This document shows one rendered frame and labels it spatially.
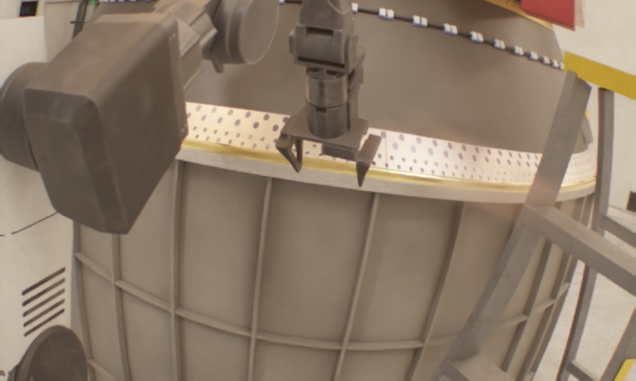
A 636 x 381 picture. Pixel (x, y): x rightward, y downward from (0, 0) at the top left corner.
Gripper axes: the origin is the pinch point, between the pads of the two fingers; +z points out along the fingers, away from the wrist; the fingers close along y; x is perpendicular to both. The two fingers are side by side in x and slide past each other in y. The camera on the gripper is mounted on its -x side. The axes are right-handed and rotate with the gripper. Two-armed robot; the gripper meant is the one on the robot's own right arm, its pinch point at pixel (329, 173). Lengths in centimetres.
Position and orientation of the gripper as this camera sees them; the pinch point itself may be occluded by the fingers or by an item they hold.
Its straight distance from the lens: 105.8
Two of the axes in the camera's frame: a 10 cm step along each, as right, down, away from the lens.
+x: -3.4, 6.7, -6.6
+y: -9.4, -2.2, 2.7
